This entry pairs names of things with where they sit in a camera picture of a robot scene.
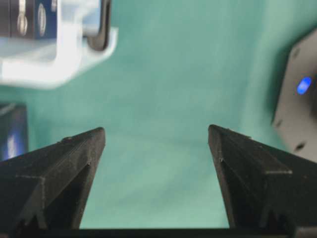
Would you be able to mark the clear plastic storage case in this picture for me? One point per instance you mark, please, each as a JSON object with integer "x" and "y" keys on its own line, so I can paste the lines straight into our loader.
{"x": 84, "y": 39}

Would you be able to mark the green table cloth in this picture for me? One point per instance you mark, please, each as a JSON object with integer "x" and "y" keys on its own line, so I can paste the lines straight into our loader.
{"x": 179, "y": 66}

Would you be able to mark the black RealSense box D435i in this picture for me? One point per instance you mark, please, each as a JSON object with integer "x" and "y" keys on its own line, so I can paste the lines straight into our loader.
{"x": 28, "y": 19}

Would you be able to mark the black RealSense box D415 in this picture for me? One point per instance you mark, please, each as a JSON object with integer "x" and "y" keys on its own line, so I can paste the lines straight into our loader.
{"x": 13, "y": 130}

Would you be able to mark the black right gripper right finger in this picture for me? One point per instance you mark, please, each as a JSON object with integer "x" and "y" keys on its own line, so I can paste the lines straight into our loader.
{"x": 264, "y": 187}

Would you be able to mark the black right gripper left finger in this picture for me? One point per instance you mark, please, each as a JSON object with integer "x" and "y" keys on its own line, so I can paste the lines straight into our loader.
{"x": 47, "y": 189}

